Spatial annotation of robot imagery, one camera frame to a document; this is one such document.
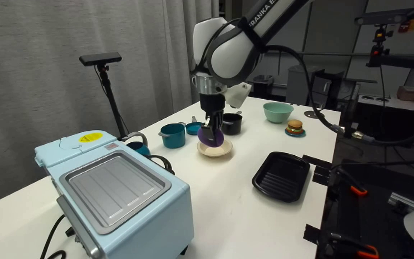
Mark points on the black camera bar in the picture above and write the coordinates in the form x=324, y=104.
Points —
x=100, y=58

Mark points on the black camera arm mount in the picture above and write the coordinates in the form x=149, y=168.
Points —
x=403, y=59

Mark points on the cream plate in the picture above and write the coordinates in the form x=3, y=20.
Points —
x=216, y=152

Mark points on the teal kettle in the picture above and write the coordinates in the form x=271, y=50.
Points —
x=139, y=147

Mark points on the black grill tray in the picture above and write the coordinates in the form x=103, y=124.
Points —
x=281, y=177

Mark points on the grey bin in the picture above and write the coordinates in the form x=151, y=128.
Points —
x=301, y=83

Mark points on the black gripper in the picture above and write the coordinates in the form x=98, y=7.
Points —
x=212, y=102

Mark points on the black saucepan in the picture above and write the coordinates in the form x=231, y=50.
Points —
x=233, y=125

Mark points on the mint green bowl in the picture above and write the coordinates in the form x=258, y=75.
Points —
x=278, y=112

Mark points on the light blue toaster oven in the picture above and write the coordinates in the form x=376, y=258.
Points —
x=121, y=206

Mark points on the teal pot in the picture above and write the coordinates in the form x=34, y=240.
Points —
x=173, y=137

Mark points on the black camera with orange tag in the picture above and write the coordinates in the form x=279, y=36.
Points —
x=384, y=16

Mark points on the black tape strip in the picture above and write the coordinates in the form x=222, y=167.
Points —
x=312, y=235
x=318, y=167

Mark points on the toy burger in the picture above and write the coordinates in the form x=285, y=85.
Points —
x=295, y=125

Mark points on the small teal plate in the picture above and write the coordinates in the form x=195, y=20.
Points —
x=295, y=135

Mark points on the cardboard box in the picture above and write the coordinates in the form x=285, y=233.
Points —
x=410, y=93

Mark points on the purple bowl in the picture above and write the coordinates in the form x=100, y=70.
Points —
x=206, y=138

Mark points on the black camera stand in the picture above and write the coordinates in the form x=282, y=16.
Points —
x=111, y=102

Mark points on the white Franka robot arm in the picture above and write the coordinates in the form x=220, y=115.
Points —
x=231, y=47

